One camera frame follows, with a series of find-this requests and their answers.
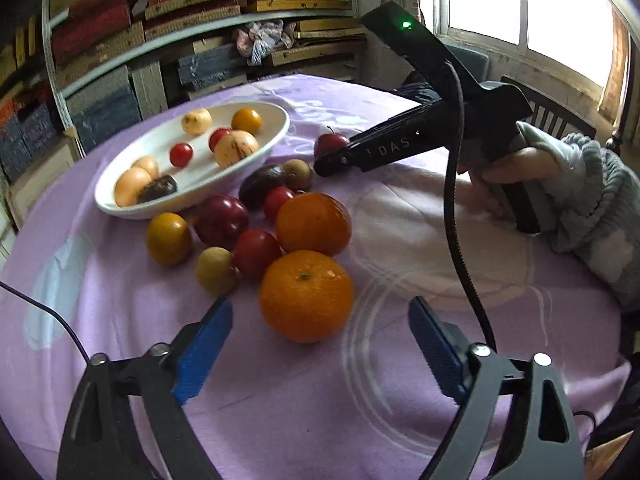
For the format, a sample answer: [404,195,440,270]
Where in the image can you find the dark avocado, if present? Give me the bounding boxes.
[239,164,291,211]

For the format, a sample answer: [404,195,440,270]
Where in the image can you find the dark water chestnut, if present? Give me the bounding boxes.
[137,175,178,205]

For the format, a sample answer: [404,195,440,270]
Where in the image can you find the dark red plum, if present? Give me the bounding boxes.
[314,127,351,161]
[193,194,251,251]

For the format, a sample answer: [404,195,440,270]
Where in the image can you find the small orange kumquat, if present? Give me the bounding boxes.
[231,108,263,136]

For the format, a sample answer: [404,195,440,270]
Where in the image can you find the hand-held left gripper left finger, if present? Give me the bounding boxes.
[56,296,234,480]

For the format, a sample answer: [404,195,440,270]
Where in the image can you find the shelf of stacked books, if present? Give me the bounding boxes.
[50,0,368,141]

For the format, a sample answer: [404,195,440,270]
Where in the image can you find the dark wooden chair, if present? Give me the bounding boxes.
[500,75,598,141]

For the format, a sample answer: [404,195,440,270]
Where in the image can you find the window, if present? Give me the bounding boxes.
[417,0,631,106]

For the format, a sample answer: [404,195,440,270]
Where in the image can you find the crumpled pink white cloth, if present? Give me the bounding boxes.
[232,20,297,67]

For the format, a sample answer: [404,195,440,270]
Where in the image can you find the thin black cable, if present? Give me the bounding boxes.
[0,281,92,363]

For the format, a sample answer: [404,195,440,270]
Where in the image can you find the small red tomato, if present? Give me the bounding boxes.
[263,186,297,223]
[169,142,194,168]

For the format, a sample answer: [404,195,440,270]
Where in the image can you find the person's right hand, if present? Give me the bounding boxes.
[481,148,558,187]

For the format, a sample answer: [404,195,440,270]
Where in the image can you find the green-orange tangerine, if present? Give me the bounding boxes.
[145,212,193,267]

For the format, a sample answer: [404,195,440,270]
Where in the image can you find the beige framed board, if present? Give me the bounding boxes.
[5,135,81,231]

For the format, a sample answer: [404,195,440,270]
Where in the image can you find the small yellow spotted fruit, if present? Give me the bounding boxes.
[181,108,213,136]

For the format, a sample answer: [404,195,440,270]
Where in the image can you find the large pale pepino melon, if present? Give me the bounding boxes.
[114,167,153,208]

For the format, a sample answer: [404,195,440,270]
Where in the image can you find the grey-blue chair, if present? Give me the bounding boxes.
[442,42,491,81]

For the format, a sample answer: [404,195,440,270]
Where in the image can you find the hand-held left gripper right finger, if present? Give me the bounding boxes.
[408,296,586,480]

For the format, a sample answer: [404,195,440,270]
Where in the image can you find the white oval plate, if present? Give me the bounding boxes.
[95,101,292,221]

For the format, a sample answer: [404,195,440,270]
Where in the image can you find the dark clothing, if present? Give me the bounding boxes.
[400,70,441,106]

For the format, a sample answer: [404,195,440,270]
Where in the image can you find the orange mandarin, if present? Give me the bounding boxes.
[276,192,353,258]
[258,250,356,344]

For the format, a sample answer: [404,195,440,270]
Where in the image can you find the brown longan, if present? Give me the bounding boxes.
[195,246,240,297]

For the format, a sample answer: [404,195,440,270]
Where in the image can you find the pile of blue red boxes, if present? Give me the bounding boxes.
[0,40,66,186]

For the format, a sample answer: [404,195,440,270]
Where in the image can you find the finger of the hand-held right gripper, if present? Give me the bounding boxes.
[347,104,432,146]
[313,144,372,178]

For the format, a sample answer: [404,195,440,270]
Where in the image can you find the black braided cable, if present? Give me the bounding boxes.
[442,60,501,353]

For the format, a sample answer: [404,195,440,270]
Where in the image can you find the purple-striped pepino melon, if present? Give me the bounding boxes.
[214,130,260,169]

